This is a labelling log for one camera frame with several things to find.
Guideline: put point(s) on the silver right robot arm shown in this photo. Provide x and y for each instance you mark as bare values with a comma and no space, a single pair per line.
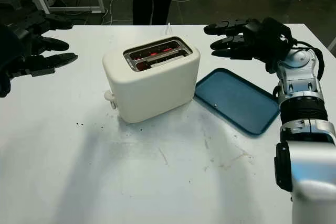
302,82

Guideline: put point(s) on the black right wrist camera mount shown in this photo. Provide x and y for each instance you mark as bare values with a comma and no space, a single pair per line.
275,40

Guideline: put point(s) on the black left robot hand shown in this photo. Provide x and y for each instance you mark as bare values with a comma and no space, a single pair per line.
52,62

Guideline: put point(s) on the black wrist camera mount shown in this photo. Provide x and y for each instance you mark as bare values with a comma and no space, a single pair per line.
275,40
10,48

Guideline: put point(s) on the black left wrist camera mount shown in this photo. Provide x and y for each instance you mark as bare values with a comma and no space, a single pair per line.
10,48

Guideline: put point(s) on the cream white two-slot toaster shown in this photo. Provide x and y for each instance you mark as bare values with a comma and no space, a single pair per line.
149,95

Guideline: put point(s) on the blue rectangular plastic tray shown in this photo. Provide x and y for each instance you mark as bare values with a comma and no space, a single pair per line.
236,98

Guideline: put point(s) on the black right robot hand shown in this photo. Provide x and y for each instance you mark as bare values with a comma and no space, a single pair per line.
252,40

